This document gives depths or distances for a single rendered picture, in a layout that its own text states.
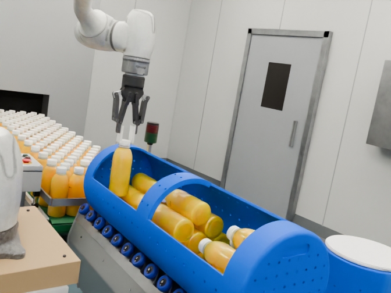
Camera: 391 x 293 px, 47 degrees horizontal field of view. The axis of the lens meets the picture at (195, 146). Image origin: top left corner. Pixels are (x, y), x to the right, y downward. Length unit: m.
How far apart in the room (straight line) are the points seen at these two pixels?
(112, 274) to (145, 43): 0.74
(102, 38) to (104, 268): 0.75
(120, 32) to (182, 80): 5.45
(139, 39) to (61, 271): 0.76
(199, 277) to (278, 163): 4.40
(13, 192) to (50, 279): 0.21
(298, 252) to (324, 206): 4.06
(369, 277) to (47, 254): 0.97
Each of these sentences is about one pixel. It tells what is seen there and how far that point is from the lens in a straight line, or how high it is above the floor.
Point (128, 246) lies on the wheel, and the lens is 1.42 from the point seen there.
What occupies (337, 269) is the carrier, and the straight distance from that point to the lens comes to 1.57.
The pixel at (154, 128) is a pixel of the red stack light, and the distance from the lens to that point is 2.19.
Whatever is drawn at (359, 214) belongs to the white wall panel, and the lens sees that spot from 4.87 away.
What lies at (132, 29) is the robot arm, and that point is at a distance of 1.49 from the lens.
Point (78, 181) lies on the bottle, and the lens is 1.80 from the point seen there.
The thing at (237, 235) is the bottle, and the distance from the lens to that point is 1.10.
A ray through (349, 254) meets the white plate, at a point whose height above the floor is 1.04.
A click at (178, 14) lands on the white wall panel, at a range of 6.94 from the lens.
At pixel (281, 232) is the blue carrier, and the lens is 0.98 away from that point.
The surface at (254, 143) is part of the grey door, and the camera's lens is 5.65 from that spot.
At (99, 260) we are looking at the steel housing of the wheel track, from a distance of 1.56.
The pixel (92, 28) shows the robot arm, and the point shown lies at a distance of 1.52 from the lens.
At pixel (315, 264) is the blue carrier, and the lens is 1.08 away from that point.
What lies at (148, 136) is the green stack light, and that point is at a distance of 2.20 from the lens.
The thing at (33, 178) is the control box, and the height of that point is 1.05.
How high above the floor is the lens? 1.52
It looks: 9 degrees down
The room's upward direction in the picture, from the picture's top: 10 degrees clockwise
